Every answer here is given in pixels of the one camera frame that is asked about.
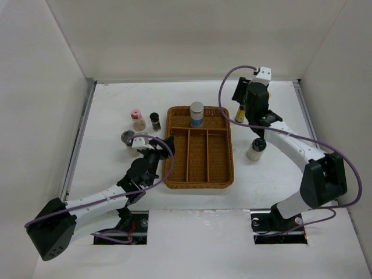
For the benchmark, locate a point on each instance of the silver cap blue label shaker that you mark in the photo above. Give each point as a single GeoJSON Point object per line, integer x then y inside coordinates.
{"type": "Point", "coordinates": [196, 114]}

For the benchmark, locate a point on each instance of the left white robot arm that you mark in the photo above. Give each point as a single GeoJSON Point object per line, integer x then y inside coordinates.
{"type": "Point", "coordinates": [61, 222]}

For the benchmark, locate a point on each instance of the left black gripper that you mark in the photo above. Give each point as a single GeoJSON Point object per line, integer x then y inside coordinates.
{"type": "Point", "coordinates": [165, 151]}

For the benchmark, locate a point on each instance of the white black top grinder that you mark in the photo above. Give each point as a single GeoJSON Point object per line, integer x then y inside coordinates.
{"type": "Point", "coordinates": [256, 149]}

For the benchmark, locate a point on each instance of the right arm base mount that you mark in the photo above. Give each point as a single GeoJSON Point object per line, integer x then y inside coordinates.
{"type": "Point", "coordinates": [269, 228]}

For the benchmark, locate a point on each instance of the brown wicker divided tray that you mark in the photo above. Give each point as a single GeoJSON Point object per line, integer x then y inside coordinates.
{"type": "Point", "coordinates": [203, 156]}

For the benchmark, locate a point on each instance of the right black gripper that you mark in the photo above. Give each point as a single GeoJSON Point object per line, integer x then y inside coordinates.
{"type": "Point", "coordinates": [242, 88]}

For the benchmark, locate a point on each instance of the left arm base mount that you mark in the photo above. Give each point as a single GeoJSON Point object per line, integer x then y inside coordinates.
{"type": "Point", "coordinates": [132, 230]}

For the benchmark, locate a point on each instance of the brown cap yellow oil bottle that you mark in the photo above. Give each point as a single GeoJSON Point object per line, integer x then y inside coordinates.
{"type": "Point", "coordinates": [240, 114]}

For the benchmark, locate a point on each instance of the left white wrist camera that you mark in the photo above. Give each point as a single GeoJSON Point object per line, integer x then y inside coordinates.
{"type": "Point", "coordinates": [139, 143]}

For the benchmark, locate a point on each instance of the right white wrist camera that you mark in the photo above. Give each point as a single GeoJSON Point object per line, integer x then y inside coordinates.
{"type": "Point", "coordinates": [262, 75]}

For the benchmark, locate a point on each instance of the black cap pepper bottle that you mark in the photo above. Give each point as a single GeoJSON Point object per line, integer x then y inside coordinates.
{"type": "Point", "coordinates": [154, 117]}

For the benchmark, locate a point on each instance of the pink cap spice jar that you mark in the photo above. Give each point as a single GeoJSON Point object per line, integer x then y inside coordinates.
{"type": "Point", "coordinates": [139, 123]}

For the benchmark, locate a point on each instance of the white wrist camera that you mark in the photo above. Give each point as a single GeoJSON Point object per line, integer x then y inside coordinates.
{"type": "Point", "coordinates": [139, 143]}
{"type": "Point", "coordinates": [262, 75]}

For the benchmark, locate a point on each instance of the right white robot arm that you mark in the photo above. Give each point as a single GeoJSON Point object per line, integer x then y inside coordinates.
{"type": "Point", "coordinates": [323, 177]}

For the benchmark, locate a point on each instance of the black lid salt grinder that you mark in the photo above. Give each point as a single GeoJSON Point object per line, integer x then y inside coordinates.
{"type": "Point", "coordinates": [126, 138]}

